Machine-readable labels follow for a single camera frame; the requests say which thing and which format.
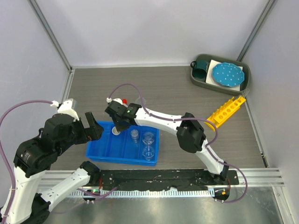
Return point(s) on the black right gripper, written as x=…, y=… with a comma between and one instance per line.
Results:
x=119, y=128

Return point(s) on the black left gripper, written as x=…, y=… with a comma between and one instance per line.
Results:
x=89, y=134

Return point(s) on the small white ceramic crucible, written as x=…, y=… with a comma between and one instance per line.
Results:
x=115, y=131

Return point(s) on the small clear glass beaker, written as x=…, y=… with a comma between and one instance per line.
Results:
x=135, y=137

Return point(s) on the blue plastic divided bin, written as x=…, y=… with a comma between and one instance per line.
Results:
x=120, y=148

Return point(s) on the tall clear glass beaker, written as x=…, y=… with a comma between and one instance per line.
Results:
x=148, y=152

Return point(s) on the yellow test tube rack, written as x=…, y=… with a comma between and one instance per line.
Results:
x=227, y=110

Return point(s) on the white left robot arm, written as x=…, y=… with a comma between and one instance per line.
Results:
x=25, y=205

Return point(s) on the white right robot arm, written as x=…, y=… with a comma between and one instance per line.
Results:
x=186, y=128

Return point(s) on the white wash bottle red cap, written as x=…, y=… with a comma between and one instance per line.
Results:
x=124, y=101

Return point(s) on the dark green mug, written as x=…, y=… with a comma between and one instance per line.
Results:
x=199, y=68

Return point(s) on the blue polka dot plate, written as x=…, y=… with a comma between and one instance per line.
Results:
x=228, y=74

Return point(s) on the grey-green plastic tray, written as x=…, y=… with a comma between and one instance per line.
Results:
x=202, y=82

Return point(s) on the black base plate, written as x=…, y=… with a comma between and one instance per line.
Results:
x=162, y=179

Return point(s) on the white slotted cable duct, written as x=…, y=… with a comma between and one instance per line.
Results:
x=146, y=194

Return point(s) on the aluminium frame rail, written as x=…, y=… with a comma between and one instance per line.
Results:
x=263, y=177

